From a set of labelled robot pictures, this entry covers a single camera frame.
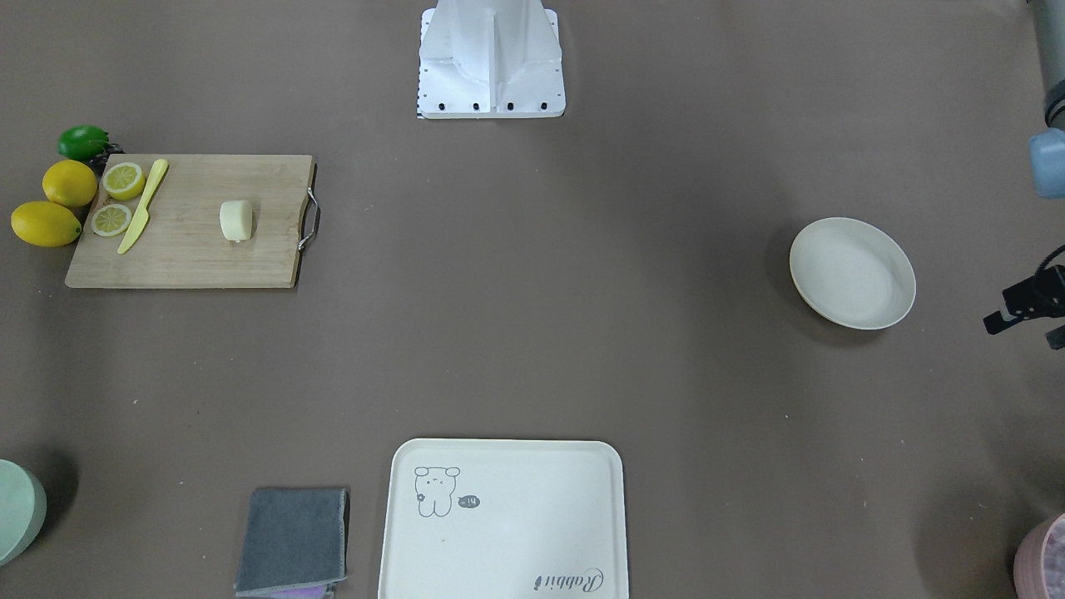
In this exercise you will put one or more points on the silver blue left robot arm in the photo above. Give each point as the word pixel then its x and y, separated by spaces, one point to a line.
pixel 1046 148

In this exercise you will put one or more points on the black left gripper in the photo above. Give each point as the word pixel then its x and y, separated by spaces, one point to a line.
pixel 1034 298

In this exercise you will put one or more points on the mint green bowl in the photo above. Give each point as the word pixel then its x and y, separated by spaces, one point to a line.
pixel 23 509

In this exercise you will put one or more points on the whole yellow lemon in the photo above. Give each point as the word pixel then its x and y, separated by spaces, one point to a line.
pixel 70 183
pixel 45 224

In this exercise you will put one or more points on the yellow plastic knife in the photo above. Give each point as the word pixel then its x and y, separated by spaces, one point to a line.
pixel 141 215

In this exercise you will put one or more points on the cream shallow plate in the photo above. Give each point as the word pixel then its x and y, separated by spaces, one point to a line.
pixel 852 274

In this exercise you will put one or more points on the cream rabbit tray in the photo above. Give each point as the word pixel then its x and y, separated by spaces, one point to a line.
pixel 505 518

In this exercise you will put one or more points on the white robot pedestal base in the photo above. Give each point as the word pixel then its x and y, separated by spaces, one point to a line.
pixel 490 60

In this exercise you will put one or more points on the grey folded cloth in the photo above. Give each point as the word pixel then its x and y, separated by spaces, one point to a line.
pixel 294 543

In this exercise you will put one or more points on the lemon half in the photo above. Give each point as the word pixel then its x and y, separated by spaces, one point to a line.
pixel 110 220
pixel 124 181

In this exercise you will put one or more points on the green lime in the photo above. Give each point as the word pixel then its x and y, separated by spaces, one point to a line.
pixel 83 143

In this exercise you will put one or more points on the pink bowl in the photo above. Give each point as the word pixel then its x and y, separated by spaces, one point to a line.
pixel 1038 570

